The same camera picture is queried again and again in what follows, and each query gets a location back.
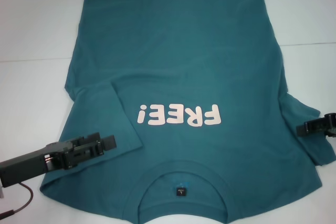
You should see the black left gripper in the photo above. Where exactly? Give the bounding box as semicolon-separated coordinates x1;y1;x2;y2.
0;132;102;188

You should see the teal t-shirt with FREE print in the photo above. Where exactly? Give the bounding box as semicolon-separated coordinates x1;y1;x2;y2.
39;0;336;224

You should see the left gripper cable with plug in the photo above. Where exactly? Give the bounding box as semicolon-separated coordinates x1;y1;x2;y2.
0;182;34;213

